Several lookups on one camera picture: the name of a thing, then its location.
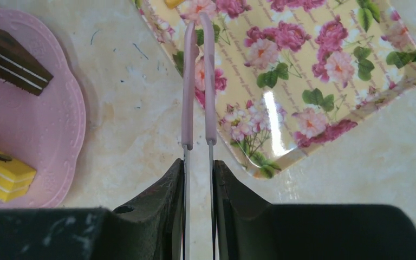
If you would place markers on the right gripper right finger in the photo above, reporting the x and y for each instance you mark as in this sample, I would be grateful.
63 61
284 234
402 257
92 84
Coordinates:
250 227

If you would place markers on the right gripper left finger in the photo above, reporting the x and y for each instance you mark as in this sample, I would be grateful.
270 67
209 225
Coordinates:
146 227

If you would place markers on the pink three-tier cake stand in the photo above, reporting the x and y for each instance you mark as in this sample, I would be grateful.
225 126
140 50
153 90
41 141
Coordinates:
46 131

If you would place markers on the yellow cake piece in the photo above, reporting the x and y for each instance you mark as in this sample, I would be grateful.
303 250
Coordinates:
15 177

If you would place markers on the floral serving tray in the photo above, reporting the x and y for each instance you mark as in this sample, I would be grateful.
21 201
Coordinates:
290 76

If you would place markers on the pink-tipped metal tongs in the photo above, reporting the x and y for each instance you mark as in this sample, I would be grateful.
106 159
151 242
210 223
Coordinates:
191 52

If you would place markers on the chocolate cake slice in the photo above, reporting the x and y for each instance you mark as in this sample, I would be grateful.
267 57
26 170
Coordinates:
19 68

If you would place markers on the orange pastry piece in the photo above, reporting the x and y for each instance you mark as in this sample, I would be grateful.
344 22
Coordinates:
171 4

